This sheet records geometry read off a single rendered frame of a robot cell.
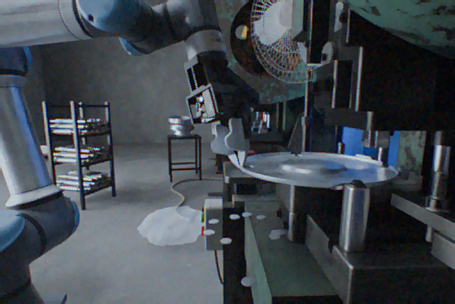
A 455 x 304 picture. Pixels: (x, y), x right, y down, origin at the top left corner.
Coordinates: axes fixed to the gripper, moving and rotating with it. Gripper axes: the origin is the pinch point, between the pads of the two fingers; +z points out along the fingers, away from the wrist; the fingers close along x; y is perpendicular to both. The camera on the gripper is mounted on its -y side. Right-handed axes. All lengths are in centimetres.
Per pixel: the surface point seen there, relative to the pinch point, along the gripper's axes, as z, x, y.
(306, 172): 4.9, 10.9, -3.1
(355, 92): -6.0, 21.0, -7.3
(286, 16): -57, -15, -72
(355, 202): 9.2, 21.0, 5.4
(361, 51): -11.9, 23.7, -6.9
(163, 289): 52, -95, -31
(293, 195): 8.5, 7.8, -2.3
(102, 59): -333, -581, -290
